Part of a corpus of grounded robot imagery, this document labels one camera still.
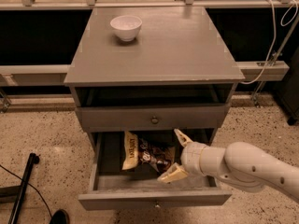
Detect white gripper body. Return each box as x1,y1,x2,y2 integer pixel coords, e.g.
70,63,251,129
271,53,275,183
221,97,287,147
180,142,206,175

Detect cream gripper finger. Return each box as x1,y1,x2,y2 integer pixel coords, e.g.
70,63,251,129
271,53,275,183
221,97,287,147
174,129,192,147
157,162,189,183

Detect brown and cream chip bag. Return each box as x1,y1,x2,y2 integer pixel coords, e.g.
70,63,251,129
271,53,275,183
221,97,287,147
122,132,176,174

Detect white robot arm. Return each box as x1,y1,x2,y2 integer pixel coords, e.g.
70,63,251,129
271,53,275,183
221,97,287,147
158,129,299,203

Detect closed grey top drawer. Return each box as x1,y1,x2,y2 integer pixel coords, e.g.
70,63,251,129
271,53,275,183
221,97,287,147
76,105,230,133

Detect brass middle drawer knob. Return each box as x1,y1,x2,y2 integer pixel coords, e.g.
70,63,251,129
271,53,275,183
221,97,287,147
154,202,161,208

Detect grey wooden drawer cabinet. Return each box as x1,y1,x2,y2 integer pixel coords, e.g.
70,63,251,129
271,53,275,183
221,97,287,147
64,6,245,161

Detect open grey middle drawer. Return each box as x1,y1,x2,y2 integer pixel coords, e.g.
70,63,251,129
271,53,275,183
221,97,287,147
78,132,232,210

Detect round brass top knob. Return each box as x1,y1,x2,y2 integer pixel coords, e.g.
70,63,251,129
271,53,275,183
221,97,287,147
151,117,159,124

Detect white ceramic bowl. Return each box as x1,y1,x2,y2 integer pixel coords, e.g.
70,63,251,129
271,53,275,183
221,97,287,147
110,15,142,42

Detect black metal stand leg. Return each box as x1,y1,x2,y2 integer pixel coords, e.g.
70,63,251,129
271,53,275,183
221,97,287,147
0,153,39,224

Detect white cable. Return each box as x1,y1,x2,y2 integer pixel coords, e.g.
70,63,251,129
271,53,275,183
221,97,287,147
238,0,299,86

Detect thin black cable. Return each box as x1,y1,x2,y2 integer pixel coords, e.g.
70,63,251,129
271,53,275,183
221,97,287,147
0,164,54,219

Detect metal railing frame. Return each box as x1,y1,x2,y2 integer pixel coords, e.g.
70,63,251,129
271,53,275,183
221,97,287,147
0,0,299,114

